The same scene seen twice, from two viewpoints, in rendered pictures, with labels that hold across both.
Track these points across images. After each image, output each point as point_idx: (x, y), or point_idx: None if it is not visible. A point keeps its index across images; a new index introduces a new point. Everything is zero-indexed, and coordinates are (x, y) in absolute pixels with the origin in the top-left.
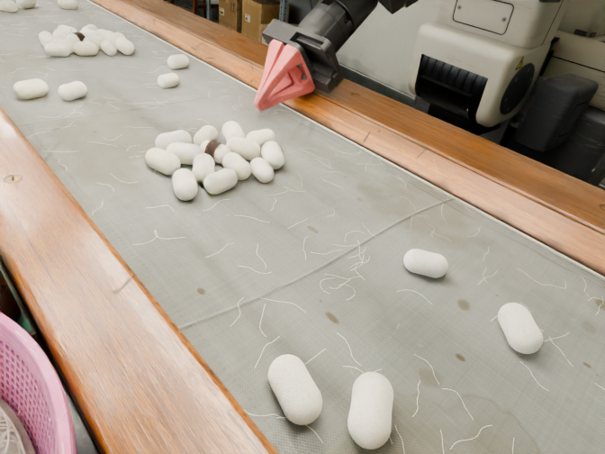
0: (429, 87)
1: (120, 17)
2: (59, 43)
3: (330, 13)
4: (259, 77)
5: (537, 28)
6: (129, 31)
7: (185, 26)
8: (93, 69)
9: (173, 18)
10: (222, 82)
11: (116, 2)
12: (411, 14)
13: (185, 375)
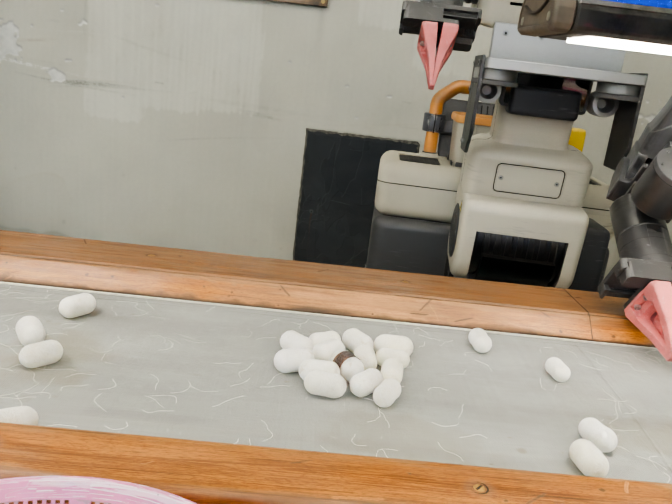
0: (497, 265)
1: (182, 300)
2: (392, 380)
3: (668, 239)
4: (568, 324)
5: (587, 188)
6: (268, 319)
7: (352, 285)
8: (465, 399)
9: (300, 277)
10: (543, 345)
11: (136, 275)
12: (145, 153)
13: None
